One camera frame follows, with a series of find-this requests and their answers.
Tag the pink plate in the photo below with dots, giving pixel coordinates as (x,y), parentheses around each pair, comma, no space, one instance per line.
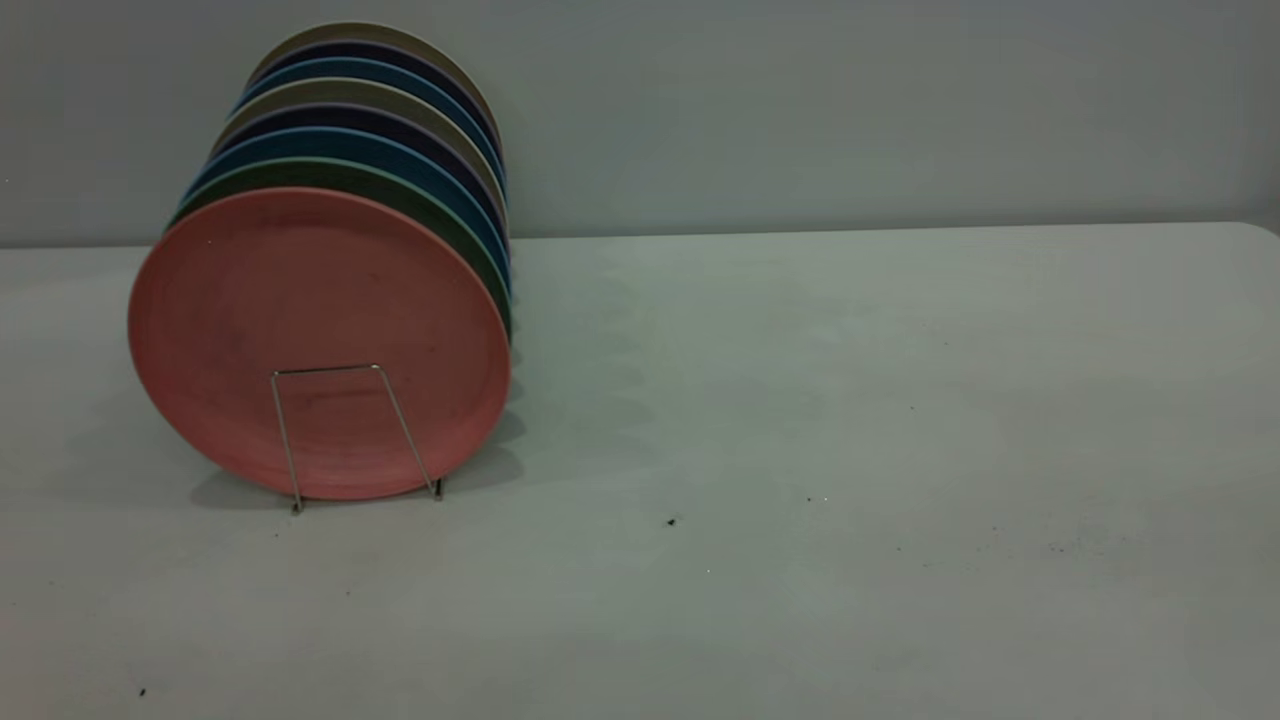
(300,300)

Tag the green plate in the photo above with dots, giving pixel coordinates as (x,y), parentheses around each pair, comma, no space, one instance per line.
(350,172)

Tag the blue plate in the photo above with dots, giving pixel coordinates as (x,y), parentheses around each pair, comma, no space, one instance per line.
(370,68)
(350,142)

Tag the dark purple plate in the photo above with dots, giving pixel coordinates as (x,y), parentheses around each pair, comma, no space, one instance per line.
(370,49)
(350,115)

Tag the beige plate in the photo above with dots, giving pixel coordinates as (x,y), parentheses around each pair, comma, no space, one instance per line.
(350,90)
(370,31)

